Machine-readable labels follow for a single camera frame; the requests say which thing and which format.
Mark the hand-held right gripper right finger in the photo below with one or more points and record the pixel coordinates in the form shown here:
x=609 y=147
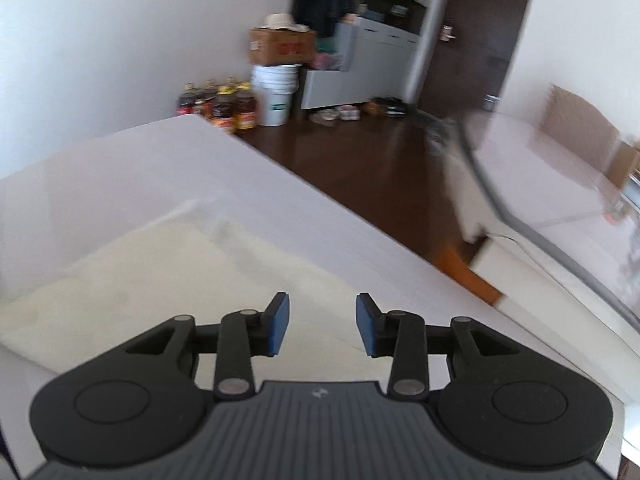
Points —
x=367 y=327

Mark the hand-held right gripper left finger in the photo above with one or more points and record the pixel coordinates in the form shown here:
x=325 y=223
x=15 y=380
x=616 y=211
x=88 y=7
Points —
x=277 y=325

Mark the cream towel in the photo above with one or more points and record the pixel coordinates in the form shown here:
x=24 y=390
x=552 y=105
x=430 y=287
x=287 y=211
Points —
x=175 y=270

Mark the pale slippers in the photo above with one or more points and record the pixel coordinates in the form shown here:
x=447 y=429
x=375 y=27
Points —
x=350 y=112
x=324 y=117

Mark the brown shoes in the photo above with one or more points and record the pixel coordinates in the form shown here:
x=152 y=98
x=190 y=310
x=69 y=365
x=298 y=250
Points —
x=372 y=107

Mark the dark shoes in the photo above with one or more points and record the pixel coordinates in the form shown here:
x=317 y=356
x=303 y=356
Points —
x=396 y=108

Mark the white plastic bucket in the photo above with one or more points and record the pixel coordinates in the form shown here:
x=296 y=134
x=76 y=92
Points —
x=275 y=95

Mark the white glass-topped dining table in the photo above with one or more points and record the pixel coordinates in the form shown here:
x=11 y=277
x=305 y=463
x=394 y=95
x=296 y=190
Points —
x=550 y=185

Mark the colourful cloth pile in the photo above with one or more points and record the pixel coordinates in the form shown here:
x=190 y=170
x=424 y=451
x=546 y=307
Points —
x=327 y=60

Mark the brown cardboard box red print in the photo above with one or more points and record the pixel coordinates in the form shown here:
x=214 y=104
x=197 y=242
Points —
x=280 y=49

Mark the grey cabinet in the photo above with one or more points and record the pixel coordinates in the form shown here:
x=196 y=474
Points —
x=380 y=45

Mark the straw hat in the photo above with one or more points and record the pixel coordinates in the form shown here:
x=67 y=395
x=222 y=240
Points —
x=280 y=21

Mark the plain cardboard box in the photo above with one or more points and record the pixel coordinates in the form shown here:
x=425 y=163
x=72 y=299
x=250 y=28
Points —
x=625 y=162

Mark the dark brown door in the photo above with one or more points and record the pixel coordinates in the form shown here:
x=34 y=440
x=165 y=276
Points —
x=480 y=35

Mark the small bowl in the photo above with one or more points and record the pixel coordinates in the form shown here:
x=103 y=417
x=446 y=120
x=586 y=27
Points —
x=399 y=10

